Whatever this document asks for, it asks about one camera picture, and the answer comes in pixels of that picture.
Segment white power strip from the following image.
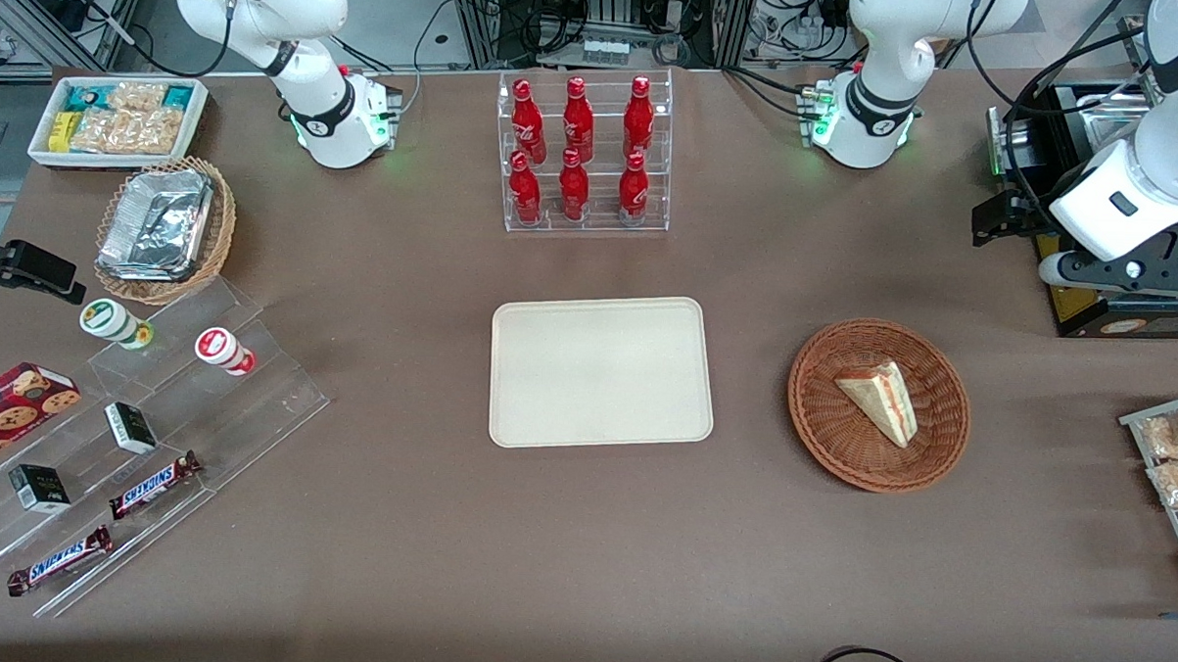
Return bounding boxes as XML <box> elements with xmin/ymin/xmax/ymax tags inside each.
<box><xmin>580</xmin><ymin>36</ymin><xmax>631</xmax><ymax>68</ymax></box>

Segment tray of packaged snacks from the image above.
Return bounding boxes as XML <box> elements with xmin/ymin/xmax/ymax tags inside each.
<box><xmin>1112</xmin><ymin>386</ymin><xmax>1178</xmax><ymax>599</ymax></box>

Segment beige plastic tray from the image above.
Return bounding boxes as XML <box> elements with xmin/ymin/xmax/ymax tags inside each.
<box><xmin>487</xmin><ymin>289</ymin><xmax>720</xmax><ymax>457</ymax></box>

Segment red cola bottle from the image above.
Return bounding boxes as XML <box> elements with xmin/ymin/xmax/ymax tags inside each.
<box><xmin>508</xmin><ymin>77</ymin><xmax>550</xmax><ymax>166</ymax></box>
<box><xmin>506</xmin><ymin>150</ymin><xmax>545</xmax><ymax>226</ymax></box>
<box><xmin>622</xmin><ymin>74</ymin><xmax>658</xmax><ymax>162</ymax></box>
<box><xmin>556</xmin><ymin>147</ymin><xmax>592</xmax><ymax>223</ymax></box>
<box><xmin>616</xmin><ymin>151</ymin><xmax>652</xmax><ymax>227</ymax></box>
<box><xmin>561</xmin><ymin>75</ymin><xmax>598</xmax><ymax>165</ymax></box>

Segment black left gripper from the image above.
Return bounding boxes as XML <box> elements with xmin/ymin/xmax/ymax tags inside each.
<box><xmin>971</xmin><ymin>186</ymin><xmax>1080</xmax><ymax>253</ymax></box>

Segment triangle sandwich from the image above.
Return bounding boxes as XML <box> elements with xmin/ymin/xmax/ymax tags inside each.
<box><xmin>832</xmin><ymin>357</ymin><xmax>922</xmax><ymax>450</ymax></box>

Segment aluminium frame rack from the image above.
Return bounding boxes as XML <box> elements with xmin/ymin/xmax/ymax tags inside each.
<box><xmin>440</xmin><ymin>0</ymin><xmax>760</xmax><ymax>78</ymax></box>

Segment red cookie box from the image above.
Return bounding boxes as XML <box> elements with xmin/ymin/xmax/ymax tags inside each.
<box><xmin>0</xmin><ymin>360</ymin><xmax>85</xmax><ymax>482</ymax></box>

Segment red lidded cup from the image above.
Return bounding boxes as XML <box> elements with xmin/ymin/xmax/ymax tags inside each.
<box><xmin>193</xmin><ymin>325</ymin><xmax>258</xmax><ymax>378</ymax></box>

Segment brown wicker basket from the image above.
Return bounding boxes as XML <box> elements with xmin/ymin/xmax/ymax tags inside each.
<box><xmin>783</xmin><ymin>314</ymin><xmax>975</xmax><ymax>498</ymax></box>

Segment light wicker basket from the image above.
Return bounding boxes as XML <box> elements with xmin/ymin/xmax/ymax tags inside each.
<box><xmin>92</xmin><ymin>152</ymin><xmax>239</xmax><ymax>308</ymax></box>

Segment white snack bin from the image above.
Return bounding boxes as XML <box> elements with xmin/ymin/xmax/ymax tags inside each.
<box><xmin>27</xmin><ymin>72</ymin><xmax>211</xmax><ymax>175</ymax></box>

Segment green lidded cup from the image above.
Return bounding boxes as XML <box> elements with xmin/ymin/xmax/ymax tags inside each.
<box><xmin>78</xmin><ymin>297</ymin><xmax>156</xmax><ymax>353</ymax></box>

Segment small black box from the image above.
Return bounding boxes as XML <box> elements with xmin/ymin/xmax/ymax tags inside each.
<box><xmin>102</xmin><ymin>401</ymin><xmax>161</xmax><ymax>456</ymax></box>
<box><xmin>6</xmin><ymin>462</ymin><xmax>73</xmax><ymax>517</ymax></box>

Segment aluminium foil container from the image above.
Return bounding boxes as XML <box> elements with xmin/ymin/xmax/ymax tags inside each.
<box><xmin>96</xmin><ymin>165</ymin><xmax>216</xmax><ymax>285</ymax></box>

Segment black machine with yellow label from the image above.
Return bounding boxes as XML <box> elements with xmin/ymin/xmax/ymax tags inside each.
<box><xmin>979</xmin><ymin>76</ymin><xmax>1178</xmax><ymax>344</ymax></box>

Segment clear acrylic stepped display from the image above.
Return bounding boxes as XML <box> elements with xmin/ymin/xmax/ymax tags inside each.
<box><xmin>0</xmin><ymin>268</ymin><xmax>336</xmax><ymax>630</ymax></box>

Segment clear acrylic bottle rack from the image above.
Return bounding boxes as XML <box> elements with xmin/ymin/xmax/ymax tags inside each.
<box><xmin>492</xmin><ymin>63</ymin><xmax>677</xmax><ymax>240</ymax></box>

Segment clear bag of crackers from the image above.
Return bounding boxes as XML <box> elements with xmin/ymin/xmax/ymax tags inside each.
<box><xmin>71</xmin><ymin>107</ymin><xmax>133</xmax><ymax>156</ymax></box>
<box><xmin>125</xmin><ymin>106</ymin><xmax>188</xmax><ymax>158</ymax></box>
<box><xmin>107</xmin><ymin>80</ymin><xmax>168</xmax><ymax>115</ymax></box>

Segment snickers bar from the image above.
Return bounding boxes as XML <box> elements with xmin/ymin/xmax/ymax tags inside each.
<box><xmin>107</xmin><ymin>448</ymin><xmax>205</xmax><ymax>525</ymax></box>
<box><xmin>6</xmin><ymin>520</ymin><xmax>116</xmax><ymax>602</ymax></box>

